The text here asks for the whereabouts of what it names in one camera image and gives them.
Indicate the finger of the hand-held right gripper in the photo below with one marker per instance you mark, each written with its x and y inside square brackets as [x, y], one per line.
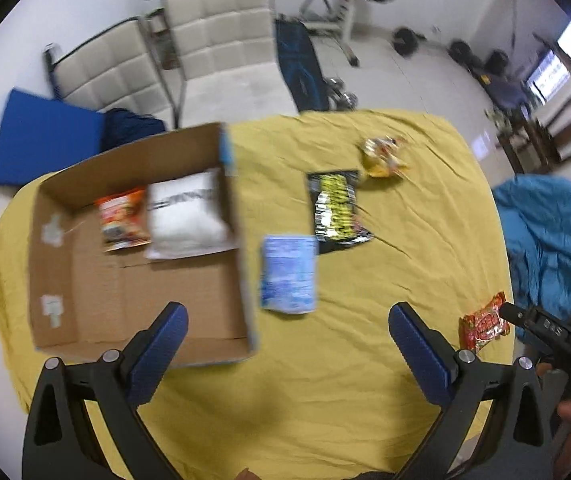
[540, 327]

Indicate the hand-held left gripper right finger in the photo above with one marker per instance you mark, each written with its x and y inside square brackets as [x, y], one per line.
[418, 350]

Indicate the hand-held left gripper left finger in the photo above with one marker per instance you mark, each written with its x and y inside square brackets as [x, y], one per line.
[160, 355]

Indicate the cardboard box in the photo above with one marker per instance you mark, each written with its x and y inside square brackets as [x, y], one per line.
[190, 305]

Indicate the light blue packet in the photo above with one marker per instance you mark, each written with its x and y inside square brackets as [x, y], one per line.
[289, 275]

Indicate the teal cloth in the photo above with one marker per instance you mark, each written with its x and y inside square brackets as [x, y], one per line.
[550, 230]

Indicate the yellow tablecloth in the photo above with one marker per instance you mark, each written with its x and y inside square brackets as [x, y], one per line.
[315, 385]

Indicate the white pillow packet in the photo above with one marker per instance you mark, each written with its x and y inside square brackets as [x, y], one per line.
[188, 220]

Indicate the orange red snack packet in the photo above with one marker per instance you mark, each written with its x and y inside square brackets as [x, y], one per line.
[123, 220]

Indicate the black yellow snack packet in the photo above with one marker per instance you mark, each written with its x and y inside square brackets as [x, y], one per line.
[338, 210]

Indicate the dark blue cloth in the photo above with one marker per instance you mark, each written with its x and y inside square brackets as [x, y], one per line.
[130, 127]

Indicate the blue foam mat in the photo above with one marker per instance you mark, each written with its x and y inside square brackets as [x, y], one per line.
[45, 137]

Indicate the bright window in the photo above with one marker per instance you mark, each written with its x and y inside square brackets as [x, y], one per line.
[560, 60]

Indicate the chrome dumbbell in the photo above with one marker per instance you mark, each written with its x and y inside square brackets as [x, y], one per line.
[343, 94]

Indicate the black weight plate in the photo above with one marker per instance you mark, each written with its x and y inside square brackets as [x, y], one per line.
[496, 61]
[460, 50]
[405, 40]

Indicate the white padded chair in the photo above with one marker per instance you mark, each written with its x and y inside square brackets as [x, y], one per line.
[225, 45]
[110, 77]

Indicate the blue weight bench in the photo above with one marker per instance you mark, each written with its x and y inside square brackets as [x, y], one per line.
[300, 65]

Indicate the white weight rack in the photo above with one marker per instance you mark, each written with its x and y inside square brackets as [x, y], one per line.
[345, 25]

